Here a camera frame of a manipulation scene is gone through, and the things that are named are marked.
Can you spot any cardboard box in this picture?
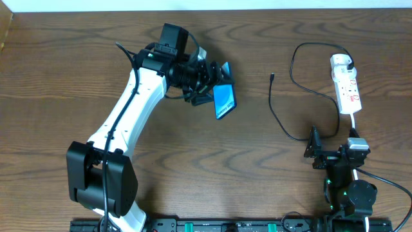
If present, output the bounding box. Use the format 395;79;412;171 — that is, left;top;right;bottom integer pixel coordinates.
0;1;14;50

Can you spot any white power strip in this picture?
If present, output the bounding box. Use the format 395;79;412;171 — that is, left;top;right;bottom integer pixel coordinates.
332;66;362;115

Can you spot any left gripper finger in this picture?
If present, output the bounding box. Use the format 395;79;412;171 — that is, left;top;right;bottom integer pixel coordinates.
191;92;214;106
220;62;235;85

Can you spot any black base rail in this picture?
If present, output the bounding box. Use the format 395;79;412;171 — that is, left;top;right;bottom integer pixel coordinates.
69;218;393;232

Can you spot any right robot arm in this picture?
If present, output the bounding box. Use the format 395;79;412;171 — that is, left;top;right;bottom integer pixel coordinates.
304;126;377;231

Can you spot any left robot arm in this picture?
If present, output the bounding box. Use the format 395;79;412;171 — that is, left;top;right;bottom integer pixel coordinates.
66;24;236;231

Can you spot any white USB charger plug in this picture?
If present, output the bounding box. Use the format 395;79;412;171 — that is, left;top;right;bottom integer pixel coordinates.
330;53;357;75

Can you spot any blue Galaxy smartphone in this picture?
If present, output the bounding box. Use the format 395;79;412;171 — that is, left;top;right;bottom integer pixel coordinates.
212;84;237;120

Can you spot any black USB charging cable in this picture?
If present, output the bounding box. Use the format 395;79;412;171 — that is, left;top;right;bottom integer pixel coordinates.
268;42;355;142

